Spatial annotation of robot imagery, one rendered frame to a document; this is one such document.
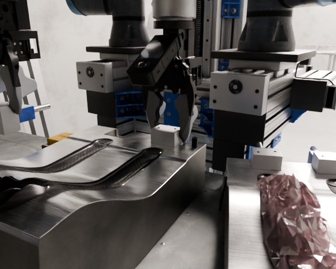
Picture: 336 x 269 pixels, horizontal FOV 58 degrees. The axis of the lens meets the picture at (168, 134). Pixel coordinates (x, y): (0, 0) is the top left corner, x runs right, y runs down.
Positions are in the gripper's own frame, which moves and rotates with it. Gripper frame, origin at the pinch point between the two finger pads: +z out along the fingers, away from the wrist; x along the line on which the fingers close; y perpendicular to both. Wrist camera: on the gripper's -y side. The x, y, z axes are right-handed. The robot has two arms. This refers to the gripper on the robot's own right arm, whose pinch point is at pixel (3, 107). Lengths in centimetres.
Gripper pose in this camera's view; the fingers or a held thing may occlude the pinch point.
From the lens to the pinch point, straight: 66.6
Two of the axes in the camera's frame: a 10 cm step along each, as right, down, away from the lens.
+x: -8.9, -1.5, 4.4
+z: 0.0, 9.5, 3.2
